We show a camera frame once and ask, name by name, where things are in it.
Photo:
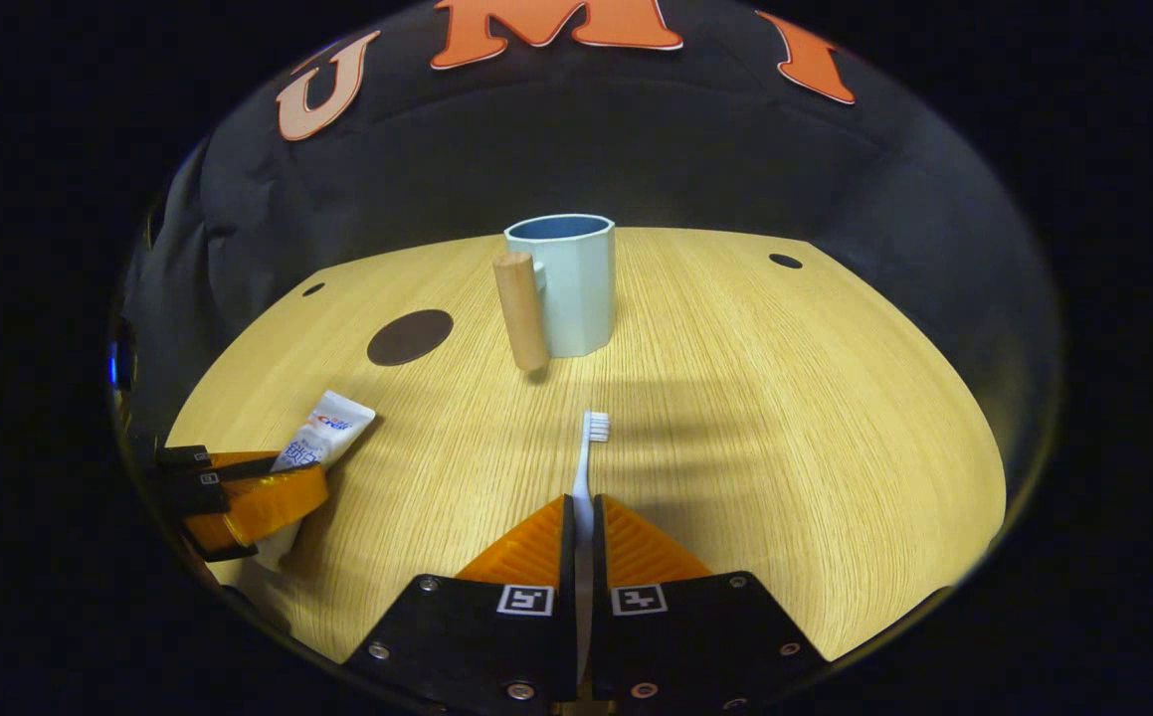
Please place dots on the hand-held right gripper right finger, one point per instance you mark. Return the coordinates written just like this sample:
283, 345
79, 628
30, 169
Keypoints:
599, 617

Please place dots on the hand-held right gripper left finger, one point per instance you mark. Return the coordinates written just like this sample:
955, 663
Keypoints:
568, 597

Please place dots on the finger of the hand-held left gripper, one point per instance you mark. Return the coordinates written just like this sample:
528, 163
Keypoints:
183, 457
268, 502

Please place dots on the white toothpaste tube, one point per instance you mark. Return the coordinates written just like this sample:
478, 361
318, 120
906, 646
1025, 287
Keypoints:
332, 423

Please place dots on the white toothbrush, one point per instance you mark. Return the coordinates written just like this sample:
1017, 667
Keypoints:
586, 477

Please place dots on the dark brown round coaster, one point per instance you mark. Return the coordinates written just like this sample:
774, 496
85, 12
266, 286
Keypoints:
410, 337

